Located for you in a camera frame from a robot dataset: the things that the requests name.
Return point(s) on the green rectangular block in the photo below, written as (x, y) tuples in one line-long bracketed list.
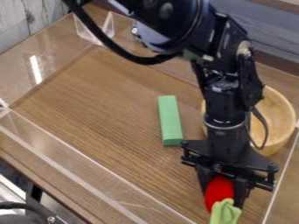
[(170, 120)]

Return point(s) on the wooden bowl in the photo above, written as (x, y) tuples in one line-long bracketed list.
[(278, 111)]

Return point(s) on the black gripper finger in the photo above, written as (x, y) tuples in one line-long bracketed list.
[(240, 189), (204, 176)]

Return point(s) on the black table leg bracket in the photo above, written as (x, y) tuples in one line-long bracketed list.
[(47, 216)]

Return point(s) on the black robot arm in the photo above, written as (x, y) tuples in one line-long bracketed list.
[(188, 29)]

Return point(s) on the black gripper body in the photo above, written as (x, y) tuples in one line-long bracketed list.
[(251, 166)]

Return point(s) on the clear acrylic corner bracket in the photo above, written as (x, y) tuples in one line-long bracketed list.
[(85, 34)]

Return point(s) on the red plush strawberry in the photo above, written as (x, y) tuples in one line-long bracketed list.
[(219, 201)]

